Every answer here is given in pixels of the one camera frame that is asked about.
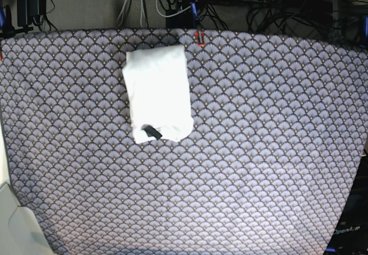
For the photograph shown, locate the white printed T-shirt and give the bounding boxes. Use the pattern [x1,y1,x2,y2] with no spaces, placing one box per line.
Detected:
[122,45,194,144]

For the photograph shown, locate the white cable bundle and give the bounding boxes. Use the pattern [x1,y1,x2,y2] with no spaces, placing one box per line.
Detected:
[86,0,193,28]

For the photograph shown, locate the red table clamp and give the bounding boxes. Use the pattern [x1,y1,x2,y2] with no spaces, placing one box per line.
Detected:
[195,30,205,47]

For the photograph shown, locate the patterned grey tablecloth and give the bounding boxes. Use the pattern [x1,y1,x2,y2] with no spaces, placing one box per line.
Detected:
[1,29,367,254]

